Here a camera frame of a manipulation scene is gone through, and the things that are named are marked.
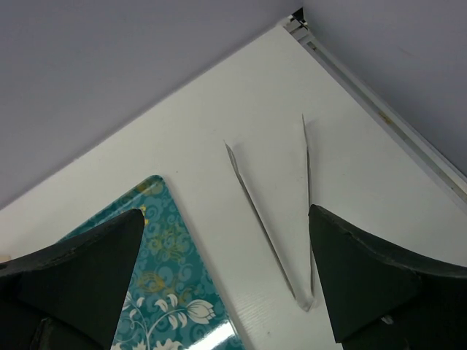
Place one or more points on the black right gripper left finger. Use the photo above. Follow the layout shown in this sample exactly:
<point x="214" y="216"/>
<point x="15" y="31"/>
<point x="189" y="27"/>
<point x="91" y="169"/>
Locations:
<point x="70" y="294"/>

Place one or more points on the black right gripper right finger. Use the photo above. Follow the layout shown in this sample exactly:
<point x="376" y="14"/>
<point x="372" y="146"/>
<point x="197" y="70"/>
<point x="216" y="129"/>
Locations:
<point x="382" y="296"/>

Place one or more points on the metal tongs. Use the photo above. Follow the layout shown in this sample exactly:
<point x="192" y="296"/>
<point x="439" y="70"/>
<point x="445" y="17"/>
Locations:
<point x="308" y="302"/>

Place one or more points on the teal floral tray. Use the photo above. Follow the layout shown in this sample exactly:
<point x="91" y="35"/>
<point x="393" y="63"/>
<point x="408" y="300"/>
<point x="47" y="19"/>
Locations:
<point x="172" y="301"/>

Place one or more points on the aluminium table edge rail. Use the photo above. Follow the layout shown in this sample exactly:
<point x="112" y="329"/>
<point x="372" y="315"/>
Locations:
<point x="423" y="153"/>

